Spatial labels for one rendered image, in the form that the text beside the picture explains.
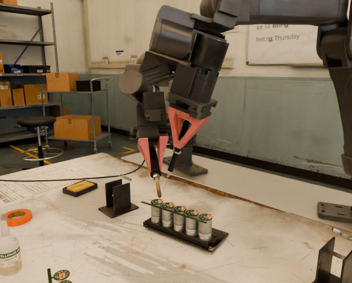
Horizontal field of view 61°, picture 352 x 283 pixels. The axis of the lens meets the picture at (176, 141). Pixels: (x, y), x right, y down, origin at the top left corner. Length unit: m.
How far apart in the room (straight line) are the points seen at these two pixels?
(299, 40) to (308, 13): 2.60
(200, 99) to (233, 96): 3.02
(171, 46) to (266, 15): 0.17
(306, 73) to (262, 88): 0.47
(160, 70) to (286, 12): 0.23
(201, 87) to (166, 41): 0.09
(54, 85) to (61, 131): 0.60
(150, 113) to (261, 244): 0.33
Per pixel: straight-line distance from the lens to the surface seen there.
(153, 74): 0.55
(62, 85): 4.06
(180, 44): 0.49
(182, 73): 0.51
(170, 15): 0.51
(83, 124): 3.96
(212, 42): 0.50
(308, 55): 3.15
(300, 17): 0.58
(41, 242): 0.65
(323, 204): 0.81
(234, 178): 0.93
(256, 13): 0.54
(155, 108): 0.62
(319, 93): 3.14
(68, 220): 0.71
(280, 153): 3.35
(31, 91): 4.87
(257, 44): 3.37
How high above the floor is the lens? 1.07
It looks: 14 degrees down
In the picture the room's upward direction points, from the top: straight up
